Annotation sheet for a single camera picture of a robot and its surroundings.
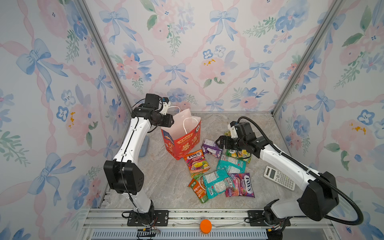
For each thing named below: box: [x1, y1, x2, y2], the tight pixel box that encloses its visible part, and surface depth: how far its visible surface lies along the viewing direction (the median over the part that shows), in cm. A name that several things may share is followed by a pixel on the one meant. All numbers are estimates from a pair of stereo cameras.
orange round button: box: [200, 219, 212, 234], surface depth 67 cm
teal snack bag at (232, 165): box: [216, 155, 247, 174], surface depth 92 cm
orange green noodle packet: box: [188, 173, 208, 204], surface depth 84 cm
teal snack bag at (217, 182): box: [202, 169, 235, 200], surface depth 83 cm
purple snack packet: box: [201, 138, 223, 158], surface depth 97 cm
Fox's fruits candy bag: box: [183, 149, 210, 176], surface depth 92 cm
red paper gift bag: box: [160, 106, 202, 161], surface depth 81 cm
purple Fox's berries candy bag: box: [225, 173, 256, 198], surface depth 83 cm
